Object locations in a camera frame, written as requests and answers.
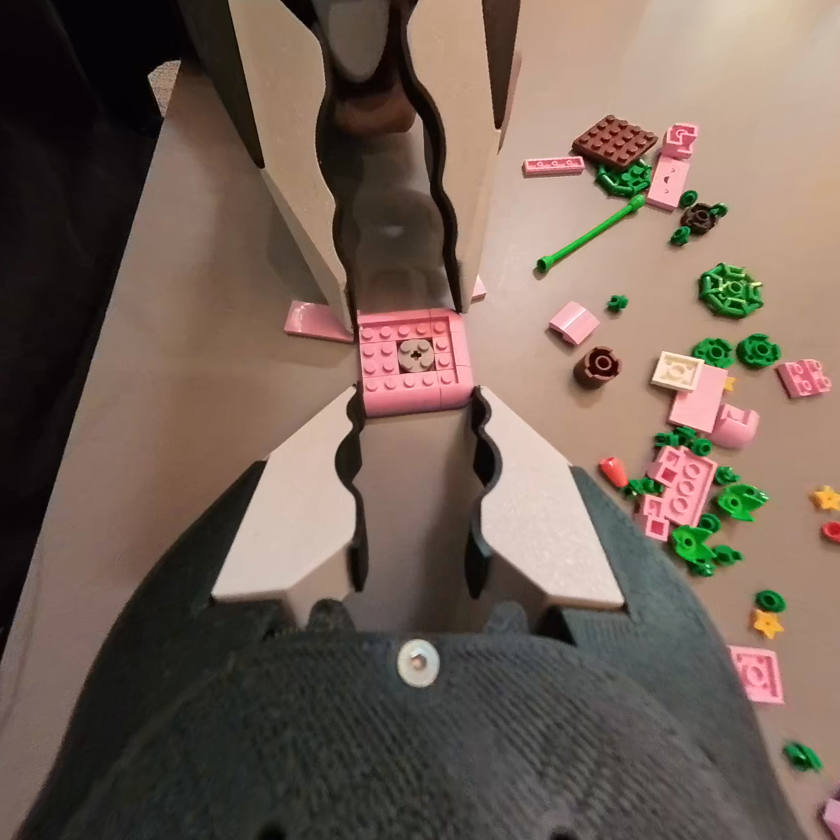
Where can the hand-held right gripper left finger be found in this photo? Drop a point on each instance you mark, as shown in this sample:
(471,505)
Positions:
(289,518)

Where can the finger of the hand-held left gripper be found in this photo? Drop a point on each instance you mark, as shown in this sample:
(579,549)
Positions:
(463,98)
(289,98)

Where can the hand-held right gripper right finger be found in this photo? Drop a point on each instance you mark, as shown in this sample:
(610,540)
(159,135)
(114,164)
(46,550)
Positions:
(544,525)

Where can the pink square brick base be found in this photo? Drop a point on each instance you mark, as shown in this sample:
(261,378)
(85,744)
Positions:
(387,354)

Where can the narrow pink tile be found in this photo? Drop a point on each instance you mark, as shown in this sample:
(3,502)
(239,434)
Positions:
(478,292)

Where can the person's left hand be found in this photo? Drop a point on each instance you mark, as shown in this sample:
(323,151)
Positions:
(371,111)

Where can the coral cone piece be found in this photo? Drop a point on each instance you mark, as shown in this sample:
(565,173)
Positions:
(613,472)
(832,530)

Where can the pink narrow studded plate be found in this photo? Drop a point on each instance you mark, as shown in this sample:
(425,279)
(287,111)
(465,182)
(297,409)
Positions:
(553,165)

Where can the brown square studded plate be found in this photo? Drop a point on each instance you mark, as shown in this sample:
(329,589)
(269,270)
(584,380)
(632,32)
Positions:
(613,141)

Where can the brown round brick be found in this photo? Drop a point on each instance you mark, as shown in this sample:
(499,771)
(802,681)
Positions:
(597,369)

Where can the green octagonal web piece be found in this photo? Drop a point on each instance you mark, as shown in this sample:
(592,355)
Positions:
(730,289)
(610,182)

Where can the green flexible bar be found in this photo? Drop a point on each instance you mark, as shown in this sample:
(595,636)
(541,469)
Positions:
(590,235)

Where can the cluster of green leaf pieces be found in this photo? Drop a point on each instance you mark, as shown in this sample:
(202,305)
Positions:
(745,500)

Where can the white square plate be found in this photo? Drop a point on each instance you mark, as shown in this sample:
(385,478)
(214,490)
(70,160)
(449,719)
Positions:
(678,372)

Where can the pink curved slope tile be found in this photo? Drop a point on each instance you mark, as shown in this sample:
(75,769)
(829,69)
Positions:
(574,321)

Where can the pink curved brick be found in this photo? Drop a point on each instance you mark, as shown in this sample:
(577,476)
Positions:
(738,430)

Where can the pink face tile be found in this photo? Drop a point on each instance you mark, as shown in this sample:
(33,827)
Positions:
(668,187)

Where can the pink corner panel brick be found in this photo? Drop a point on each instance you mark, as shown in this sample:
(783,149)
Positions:
(686,148)

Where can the small green clip piece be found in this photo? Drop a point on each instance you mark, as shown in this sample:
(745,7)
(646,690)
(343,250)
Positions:
(617,302)

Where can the green round studded plate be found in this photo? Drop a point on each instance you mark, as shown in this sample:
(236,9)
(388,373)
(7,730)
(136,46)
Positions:
(713,352)
(758,351)

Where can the pink square jumper plate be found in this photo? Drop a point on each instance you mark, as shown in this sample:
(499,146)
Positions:
(741,689)

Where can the dark brown round plate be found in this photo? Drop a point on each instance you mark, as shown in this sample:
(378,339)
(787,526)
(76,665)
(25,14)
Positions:
(707,226)

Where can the pink stepped studded plate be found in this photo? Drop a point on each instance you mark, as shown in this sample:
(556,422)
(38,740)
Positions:
(804,379)

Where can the small pink bracket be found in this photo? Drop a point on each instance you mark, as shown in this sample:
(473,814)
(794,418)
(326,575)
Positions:
(656,459)
(649,508)

